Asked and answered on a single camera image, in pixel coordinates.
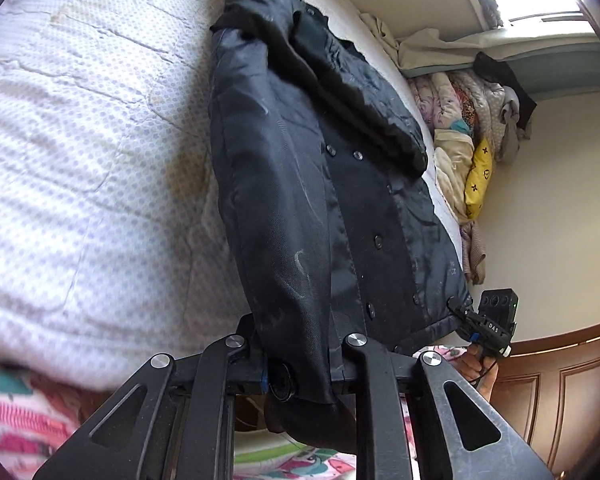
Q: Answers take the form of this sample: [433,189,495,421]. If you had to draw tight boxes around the cream blanket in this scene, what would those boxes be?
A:
[432,127,482,219]

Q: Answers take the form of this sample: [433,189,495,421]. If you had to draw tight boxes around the yellow patterned pillow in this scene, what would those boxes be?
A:
[464,136,497,221]

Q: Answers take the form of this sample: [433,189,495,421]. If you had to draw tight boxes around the grey garment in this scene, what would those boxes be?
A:
[500,87,534,162]

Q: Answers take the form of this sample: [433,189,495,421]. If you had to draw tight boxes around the dark purple knitted bundle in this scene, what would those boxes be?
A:
[472,0,505,29]

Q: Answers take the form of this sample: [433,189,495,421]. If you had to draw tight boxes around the colourful floral quilt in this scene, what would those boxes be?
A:
[452,76,482,133]

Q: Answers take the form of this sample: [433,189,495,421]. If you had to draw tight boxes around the black cloth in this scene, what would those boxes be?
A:
[472,52,539,119]

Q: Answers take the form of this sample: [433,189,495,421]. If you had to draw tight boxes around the person's right hand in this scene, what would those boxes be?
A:
[460,345,499,404]

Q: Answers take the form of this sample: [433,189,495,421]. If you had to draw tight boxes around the white dotted quilted bed cover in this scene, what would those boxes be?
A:
[0,0,462,392]

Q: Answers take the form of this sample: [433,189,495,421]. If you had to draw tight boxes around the pink printed pyjama pants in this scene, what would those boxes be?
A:
[0,345,462,480]

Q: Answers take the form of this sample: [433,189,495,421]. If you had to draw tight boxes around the brown striped cloth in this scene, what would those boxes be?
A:
[458,220,489,287]

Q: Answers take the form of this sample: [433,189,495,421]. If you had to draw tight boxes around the lilac floral blanket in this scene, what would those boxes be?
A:
[409,74,462,132]

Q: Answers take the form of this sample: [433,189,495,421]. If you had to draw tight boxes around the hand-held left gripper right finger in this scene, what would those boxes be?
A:
[330,332,556,480]

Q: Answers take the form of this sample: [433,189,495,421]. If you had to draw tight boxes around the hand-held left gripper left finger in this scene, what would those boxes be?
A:
[32,315,269,480]

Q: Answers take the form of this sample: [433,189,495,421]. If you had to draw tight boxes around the black printed jacket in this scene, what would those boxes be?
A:
[207,0,474,457]

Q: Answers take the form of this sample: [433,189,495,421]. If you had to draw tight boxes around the grey dotted quilt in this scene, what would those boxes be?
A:
[450,70,522,162]

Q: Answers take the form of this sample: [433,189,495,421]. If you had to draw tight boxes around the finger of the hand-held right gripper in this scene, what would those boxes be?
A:
[456,319,483,345]
[446,296,483,323]

